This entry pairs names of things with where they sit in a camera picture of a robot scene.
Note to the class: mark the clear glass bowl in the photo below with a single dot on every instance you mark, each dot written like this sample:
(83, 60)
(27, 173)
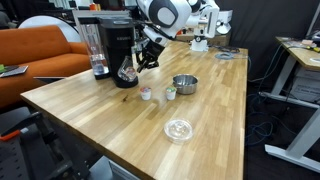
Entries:
(124, 68)

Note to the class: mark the orange rimmed container lid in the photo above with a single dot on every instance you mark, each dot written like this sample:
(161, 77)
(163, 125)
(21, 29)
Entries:
(145, 94)

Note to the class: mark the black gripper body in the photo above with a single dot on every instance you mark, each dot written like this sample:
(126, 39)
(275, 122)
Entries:
(152, 50)

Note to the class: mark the clear round plastic lid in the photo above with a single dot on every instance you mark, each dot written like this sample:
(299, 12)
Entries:
(179, 130)

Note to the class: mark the black equipment cart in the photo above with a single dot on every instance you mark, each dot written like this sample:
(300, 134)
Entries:
(40, 160)

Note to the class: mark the wooden desk white legs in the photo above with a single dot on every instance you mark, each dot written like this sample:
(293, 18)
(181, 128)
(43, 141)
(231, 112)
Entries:
(296, 53)

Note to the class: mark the white round table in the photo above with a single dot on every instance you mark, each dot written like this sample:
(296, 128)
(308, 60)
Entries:
(66, 28)

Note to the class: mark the black Keurig coffee maker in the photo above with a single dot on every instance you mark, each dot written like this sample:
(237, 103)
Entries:
(118, 43)

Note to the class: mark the clear water tank black lid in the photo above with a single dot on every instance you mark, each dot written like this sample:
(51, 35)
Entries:
(96, 63)

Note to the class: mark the coffee pod green lid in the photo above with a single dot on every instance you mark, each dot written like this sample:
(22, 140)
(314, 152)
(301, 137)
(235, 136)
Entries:
(170, 94)

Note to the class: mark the grey box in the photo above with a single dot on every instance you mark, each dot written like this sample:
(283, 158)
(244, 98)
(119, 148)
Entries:
(106, 170)

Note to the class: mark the orange black clamp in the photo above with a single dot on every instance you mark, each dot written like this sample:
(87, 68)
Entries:
(10, 135)

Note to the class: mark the grey tablet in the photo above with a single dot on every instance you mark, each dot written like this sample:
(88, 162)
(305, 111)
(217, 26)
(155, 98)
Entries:
(15, 71)

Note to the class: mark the stainless steel bowl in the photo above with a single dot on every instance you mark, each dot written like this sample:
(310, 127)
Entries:
(185, 85)

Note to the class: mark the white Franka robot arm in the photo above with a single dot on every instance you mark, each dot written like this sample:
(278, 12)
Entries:
(166, 13)

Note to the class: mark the orange sofa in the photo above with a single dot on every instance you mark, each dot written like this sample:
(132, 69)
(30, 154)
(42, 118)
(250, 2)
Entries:
(40, 60)

